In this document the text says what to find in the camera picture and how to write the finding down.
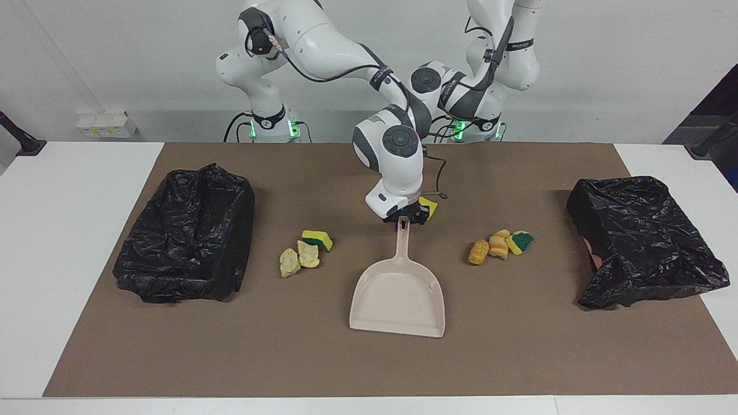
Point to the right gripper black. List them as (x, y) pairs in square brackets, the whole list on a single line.
[(416, 210)]

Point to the plain yellow sponge wedge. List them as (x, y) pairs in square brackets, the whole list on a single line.
[(431, 204)]

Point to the beige plastic dustpan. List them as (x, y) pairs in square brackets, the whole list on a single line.
[(398, 297)]

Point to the brown bread roll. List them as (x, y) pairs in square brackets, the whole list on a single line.
[(478, 252)]

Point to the large yellow green sponge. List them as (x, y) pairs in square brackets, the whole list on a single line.
[(317, 237)]

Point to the striped pale bread piece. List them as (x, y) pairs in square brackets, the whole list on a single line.
[(499, 245)]

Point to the pale bread chunk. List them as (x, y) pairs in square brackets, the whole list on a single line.
[(308, 255), (289, 263)]

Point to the small yellow green sponge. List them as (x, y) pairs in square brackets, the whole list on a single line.
[(520, 242)]

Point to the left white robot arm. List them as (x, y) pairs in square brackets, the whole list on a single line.
[(510, 57)]

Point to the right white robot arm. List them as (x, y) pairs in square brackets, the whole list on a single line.
[(323, 40)]

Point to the black bag lined bin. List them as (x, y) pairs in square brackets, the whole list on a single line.
[(640, 242), (184, 242)]

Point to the brown table mat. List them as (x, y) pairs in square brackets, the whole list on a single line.
[(346, 363)]

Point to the black clamp stand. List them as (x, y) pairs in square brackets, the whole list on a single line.
[(706, 147), (23, 144)]

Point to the white power strip box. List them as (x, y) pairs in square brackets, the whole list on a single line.
[(106, 125)]

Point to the dark cabinet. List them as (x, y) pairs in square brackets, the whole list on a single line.
[(715, 104)]

